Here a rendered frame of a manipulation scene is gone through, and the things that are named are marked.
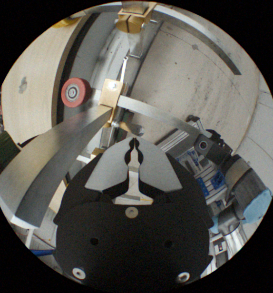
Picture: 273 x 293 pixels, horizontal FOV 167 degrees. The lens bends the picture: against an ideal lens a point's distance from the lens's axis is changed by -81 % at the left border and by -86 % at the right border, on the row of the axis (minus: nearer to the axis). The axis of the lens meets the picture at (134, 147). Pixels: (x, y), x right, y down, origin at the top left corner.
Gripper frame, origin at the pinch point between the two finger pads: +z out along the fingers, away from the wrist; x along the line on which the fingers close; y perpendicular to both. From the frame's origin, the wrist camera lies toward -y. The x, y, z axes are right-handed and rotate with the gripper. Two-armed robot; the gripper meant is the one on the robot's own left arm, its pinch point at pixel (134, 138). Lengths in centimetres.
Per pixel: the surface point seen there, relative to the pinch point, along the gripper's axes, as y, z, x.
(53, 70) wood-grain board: -17.1, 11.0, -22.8
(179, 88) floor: -18, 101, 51
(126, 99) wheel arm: -4.1, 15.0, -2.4
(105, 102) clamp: -3.7, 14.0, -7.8
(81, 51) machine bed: -26.6, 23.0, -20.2
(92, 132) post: -0.2, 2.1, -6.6
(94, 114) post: -2.5, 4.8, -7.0
